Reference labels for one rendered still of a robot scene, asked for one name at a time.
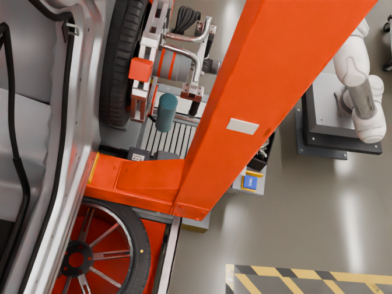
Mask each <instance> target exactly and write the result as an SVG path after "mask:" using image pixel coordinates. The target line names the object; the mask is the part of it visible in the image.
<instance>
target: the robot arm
mask: <svg viewBox="0 0 392 294"><path fill-rule="evenodd" d="M368 32H369V27H368V24H367V23H366V20H365V18H364V19H363V20H362V21H361V23H360V24H359V26H358V27H357V28H356V29H355V30H354V32H353V33H352V34H351V35H350V37H349V38H348V39H347V41H346V42H345V43H344V44H343V45H342V47H341V48H340V49H339V50H338V52H337V53H336V54H335V55H334V56H333V61H334V67H335V71H336V74H337V78H338V79H339V81H340V82H341V83H342V84H343V85H345V87H344V88H345V92H344V93H341V92H335V93H334V96H335V98H336V101H337V106H338V110H339V116H340V117H341V118H344V117H352V119H353V124H354V127H355V131H356V134H357V136H358V137H359V139H360V140H361V141H363V142H365V143H367V144H372V143H376V142H379V141H381V140H382V139H383V138H384V135H385V133H386V121H385V117H384V113H383V109H382V105H381V102H382V93H383V92H384V84H383V81H382V80H381V79H380V78H379V77H378V76H376V75H369V72H370V62H369V56H368V52H367V49H366V46H365V44H364V40H363V38H364V37H366V36H367V35H368ZM222 62H223V61H222V60H220V62H219V61H218V60H215V59H211V58H210V57H208V59H207V60H203V63H202V68H201V69H202V70H203V72H202V71H201V74H200V76H203V74H204V73H210V74H214V75H215V74H216V75H218V72H219V70H220V68H221V65H222Z"/></svg>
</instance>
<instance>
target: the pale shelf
mask: <svg viewBox="0 0 392 294"><path fill-rule="evenodd" d="M266 168H267V165H266V166H265V167H264V168H263V169H262V170H261V171H257V170H254V169H251V168H249V167H246V170H248V171H252V172H256V173H261V174H263V176H262V177H261V178H259V177H258V178H257V189H256V192H252V191H247V190H242V189H241V185H242V177H243V176H241V175H238V177H237V178H236V179H235V181H234V182H233V183H232V186H231V190H234V191H239V192H243V193H247V194H252V195H257V196H261V197H262V196H263V195H264V186H265V174H266Z"/></svg>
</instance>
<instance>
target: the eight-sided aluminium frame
mask: <svg viewBox="0 0 392 294"><path fill-rule="evenodd" d="M172 7H173V0H153V2H152V7H151V10H150V14H149V17H148V21H147V23H146V27H145V30H144V31H143V34H142V38H141V43H140V46H141V47H140V51H139V57H138V58H143V59H144V57H145V51H146V49H149V50H151V53H150V58H149V60H150V61H153V65H154V62H155V57H156V52H157V51H158V46H159V41H160V35H161V32H162V29H163V25H164V22H165V18H167V20H166V28H165V29H167V32H169V22H170V15H171V11H172ZM156 11H157V18H159V22H158V25H157V29H156V33H151V28H152V23H153V20H154V17H155V15H156ZM151 79H153V82H152V87H151V89H150V94H149V88H150V87H149V85H150V81H151ZM157 80H158V77H156V76H151V78H150V79H149V81H148V82H147V83H146V82H144V83H143V85H141V84H139V81H138V80H134V83H133V85H132V89H131V97H130V98H131V114H130V121H135V122H138V123H142V124H143V123H144V122H145V120H146V117H147V115H148V113H149V111H150V109H151V104H152V98H153V94H154V91H155V87H156V83H157ZM148 94H149V97H148ZM147 99H148V100H147ZM137 100H138V103H137Z"/></svg>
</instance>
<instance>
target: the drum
mask: <svg viewBox="0 0 392 294"><path fill-rule="evenodd" d="M149 58H150V55H148V54H146V51H145V57H144V59H146V60H149ZM191 62H192V59H190V58H188V57H186V56H184V55H181V54H179V53H176V52H172V51H169V50H165V49H163V50H162V51H159V52H158V55H157V56H156V57H155V62H154V66H153V71H152V76H156V77H158V78H163V79H168V80H170V81H180V82H185V83H186V82H187V79H188V74H189V71H190V69H191Z"/></svg>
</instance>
